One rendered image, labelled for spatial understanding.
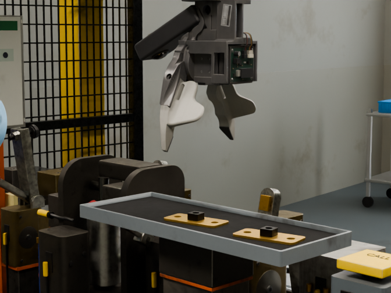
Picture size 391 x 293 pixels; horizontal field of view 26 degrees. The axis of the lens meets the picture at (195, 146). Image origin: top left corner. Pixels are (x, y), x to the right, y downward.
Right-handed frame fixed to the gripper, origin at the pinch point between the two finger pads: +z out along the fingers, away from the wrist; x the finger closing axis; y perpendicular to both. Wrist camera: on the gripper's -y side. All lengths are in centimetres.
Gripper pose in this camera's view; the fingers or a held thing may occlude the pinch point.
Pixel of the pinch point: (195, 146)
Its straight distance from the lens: 111.0
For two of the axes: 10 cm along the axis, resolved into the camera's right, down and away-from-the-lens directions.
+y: 8.1, 0.8, -5.8
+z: 0.0, 9.9, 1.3
